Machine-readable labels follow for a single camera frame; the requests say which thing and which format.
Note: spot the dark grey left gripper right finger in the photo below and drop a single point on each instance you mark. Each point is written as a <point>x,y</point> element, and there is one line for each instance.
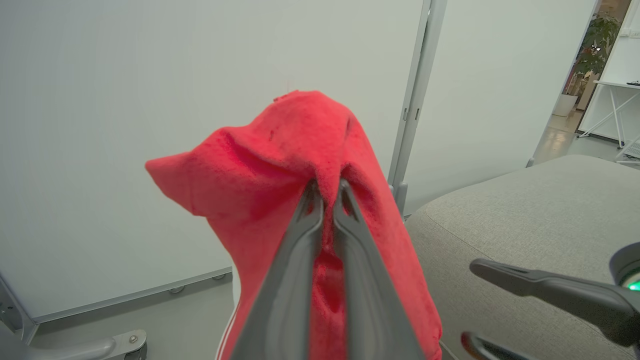
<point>372,310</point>

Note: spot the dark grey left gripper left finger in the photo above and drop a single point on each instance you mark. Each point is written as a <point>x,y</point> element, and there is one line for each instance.
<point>285,290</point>

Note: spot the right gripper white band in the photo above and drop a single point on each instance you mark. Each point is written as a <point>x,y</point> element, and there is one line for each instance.
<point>627,265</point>

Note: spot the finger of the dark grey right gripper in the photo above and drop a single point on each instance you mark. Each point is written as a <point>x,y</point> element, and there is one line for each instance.
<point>492,349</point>

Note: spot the red garment with white stripes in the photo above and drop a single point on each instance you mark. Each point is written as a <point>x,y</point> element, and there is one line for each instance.
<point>260,165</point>

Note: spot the grey fabric sofa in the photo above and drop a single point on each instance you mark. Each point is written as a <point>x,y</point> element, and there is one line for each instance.
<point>525,210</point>

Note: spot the white plant pot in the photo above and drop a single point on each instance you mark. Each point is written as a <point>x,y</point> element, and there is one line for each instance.
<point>566,105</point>

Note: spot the grey partition foot with caster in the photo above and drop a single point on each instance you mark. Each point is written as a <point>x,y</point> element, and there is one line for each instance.
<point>95,347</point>

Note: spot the white table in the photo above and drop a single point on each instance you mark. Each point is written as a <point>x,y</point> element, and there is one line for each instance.
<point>617,92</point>

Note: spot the green potted plant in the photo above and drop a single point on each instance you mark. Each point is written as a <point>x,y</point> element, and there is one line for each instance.
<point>597,45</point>

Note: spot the grey partition bottom rail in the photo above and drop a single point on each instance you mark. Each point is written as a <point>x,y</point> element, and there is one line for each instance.
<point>130,295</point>

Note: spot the grey double partition post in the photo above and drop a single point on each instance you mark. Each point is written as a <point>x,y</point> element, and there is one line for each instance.
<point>417,100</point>

